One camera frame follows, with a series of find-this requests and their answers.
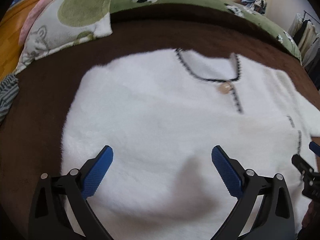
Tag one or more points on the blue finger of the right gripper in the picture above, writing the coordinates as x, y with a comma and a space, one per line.
315, 148

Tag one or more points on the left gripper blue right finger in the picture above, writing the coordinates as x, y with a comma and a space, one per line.
275, 218

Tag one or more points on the white green fleece pillow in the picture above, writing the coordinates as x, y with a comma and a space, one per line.
62, 24

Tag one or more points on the pink pillow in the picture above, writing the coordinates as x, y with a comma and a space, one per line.
29, 21

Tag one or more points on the wooden headboard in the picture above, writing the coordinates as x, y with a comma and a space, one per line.
11, 25

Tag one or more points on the pile of blue clothes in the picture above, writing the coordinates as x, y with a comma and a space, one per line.
255, 5

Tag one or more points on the grey striped garment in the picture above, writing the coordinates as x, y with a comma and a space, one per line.
9, 91

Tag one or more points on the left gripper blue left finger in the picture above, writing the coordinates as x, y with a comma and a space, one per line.
48, 218

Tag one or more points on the white fluffy cardigan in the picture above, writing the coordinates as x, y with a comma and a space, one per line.
162, 112

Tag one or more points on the clothes rack with garments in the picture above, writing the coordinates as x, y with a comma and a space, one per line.
304, 35

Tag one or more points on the green panda print blanket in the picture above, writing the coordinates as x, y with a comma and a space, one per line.
239, 12

